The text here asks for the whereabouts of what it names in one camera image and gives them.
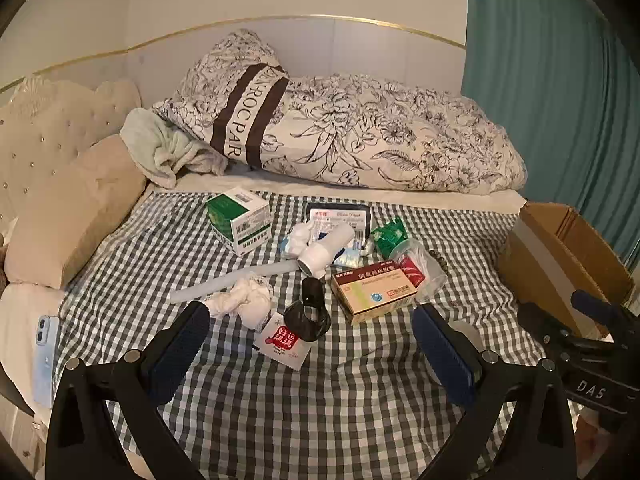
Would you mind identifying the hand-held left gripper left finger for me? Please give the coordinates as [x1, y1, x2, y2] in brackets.
[45, 301, 211, 480]

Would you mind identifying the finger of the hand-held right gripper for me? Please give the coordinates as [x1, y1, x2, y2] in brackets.
[571, 289, 640, 346]
[516, 301, 621, 361]

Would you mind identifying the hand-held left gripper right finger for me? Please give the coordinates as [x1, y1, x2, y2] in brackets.
[411, 304, 578, 480]

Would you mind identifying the cardboard box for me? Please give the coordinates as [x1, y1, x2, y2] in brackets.
[496, 201, 636, 338]

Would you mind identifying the long white tube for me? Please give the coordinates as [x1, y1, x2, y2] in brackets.
[169, 260, 301, 305]

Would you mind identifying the white tissue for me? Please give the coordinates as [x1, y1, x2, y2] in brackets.
[209, 274, 275, 331]

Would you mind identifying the clear plastic cup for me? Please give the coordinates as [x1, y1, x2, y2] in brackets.
[390, 239, 448, 303]

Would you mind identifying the small red packet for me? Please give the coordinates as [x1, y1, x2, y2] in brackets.
[398, 255, 426, 287]

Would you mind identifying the tan medicine box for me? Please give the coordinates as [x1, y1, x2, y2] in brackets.
[331, 260, 426, 327]

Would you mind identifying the red white sachet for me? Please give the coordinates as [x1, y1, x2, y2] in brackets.
[252, 311, 311, 372]

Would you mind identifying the green foil packet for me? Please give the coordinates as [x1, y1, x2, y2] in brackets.
[370, 216, 408, 260]

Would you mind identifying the blue white tissue pack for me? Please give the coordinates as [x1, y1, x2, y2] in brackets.
[332, 237, 363, 268]

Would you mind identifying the black strap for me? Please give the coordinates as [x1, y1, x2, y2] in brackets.
[283, 276, 332, 344]

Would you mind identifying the green white medicine box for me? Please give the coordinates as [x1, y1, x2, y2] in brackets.
[206, 186, 273, 257]

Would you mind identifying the white plastic bottle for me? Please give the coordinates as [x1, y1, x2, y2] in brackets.
[298, 222, 355, 279]

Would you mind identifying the dark tissue pack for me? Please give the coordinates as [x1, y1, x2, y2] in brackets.
[305, 201, 373, 251]

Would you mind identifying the white bunny figurine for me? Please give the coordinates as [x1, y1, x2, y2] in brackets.
[280, 222, 318, 260]

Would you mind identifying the light blue smartphone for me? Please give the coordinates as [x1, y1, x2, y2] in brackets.
[32, 315, 61, 409]

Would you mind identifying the beige pillow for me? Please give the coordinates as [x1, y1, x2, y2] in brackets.
[4, 135, 148, 290]

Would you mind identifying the light green towel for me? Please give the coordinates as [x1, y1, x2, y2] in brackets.
[120, 108, 231, 190]

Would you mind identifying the teal curtain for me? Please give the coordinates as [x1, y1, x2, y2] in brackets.
[460, 0, 640, 271]

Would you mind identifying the floral white duvet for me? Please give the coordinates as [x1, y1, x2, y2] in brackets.
[151, 29, 528, 195]

